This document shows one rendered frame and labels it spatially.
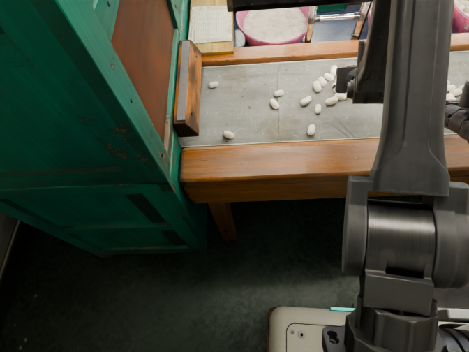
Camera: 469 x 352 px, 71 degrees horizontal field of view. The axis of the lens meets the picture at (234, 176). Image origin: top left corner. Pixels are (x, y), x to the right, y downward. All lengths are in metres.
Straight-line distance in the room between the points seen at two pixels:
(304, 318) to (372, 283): 0.98
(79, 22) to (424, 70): 0.39
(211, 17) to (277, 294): 1.15
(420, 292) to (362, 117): 0.76
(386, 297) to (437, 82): 0.19
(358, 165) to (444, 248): 0.62
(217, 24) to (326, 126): 0.51
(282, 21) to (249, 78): 0.28
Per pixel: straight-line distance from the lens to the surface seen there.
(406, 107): 0.34
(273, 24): 1.28
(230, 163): 0.90
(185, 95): 0.93
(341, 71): 0.93
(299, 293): 1.58
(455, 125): 0.95
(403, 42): 0.35
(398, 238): 0.33
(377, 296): 0.34
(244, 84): 1.09
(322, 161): 0.92
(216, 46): 1.15
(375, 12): 0.60
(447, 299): 0.59
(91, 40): 0.51
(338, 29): 1.37
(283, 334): 1.29
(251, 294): 1.57
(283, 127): 0.99
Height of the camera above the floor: 1.57
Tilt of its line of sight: 65 degrees down
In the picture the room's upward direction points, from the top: 9 degrees counter-clockwise
